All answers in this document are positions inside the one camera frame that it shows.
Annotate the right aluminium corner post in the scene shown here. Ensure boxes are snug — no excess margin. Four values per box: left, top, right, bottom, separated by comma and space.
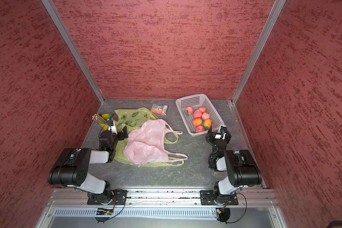
231, 0, 286, 105

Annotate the aluminium corner post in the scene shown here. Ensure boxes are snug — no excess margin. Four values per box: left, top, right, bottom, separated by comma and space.
231, 0, 286, 105
41, 0, 105, 104

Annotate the white plastic basket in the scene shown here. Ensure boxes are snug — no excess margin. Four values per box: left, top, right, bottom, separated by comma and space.
176, 94, 225, 137

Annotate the left aluminium corner post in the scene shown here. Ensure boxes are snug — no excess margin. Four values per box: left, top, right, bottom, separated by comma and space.
41, 0, 105, 104

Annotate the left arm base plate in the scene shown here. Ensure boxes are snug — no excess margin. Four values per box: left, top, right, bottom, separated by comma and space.
87, 189, 128, 206

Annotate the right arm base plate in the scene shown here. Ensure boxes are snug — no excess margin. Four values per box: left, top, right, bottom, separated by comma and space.
199, 190, 238, 206

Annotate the green plastic bag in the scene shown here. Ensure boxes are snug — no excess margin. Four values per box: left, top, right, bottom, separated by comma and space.
115, 107, 184, 168

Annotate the aluminium front rail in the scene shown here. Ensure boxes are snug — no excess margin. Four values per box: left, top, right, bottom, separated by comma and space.
47, 187, 279, 209

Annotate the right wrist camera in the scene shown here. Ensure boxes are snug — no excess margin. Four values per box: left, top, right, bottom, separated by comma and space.
215, 125, 228, 140

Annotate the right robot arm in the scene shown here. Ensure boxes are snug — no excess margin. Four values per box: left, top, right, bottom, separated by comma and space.
200, 125, 262, 206

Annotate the pink plastic bag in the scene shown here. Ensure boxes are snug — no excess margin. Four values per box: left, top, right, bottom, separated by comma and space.
123, 119, 188, 164

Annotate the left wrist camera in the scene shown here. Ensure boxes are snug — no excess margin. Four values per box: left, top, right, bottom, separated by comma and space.
106, 119, 117, 134

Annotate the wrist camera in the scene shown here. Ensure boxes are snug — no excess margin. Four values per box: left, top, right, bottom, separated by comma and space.
215, 125, 228, 140
106, 119, 117, 134

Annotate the yellow pencil cup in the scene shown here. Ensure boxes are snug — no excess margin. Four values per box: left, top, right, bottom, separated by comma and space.
92, 114, 113, 131

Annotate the orange yellow peach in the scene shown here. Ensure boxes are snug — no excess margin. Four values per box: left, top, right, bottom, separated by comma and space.
203, 119, 213, 129

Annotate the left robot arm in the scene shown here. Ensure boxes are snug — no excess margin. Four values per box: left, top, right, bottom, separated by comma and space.
47, 127, 128, 205

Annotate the crayon box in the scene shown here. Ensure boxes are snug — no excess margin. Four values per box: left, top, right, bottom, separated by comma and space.
151, 104, 168, 116

